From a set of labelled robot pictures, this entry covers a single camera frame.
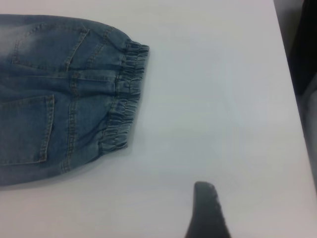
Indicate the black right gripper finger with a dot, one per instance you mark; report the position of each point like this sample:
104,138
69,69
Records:
210,215

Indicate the blue denim pants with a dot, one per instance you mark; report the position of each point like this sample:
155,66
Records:
62,99

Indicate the black bulky object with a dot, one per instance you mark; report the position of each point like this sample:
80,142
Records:
305,44

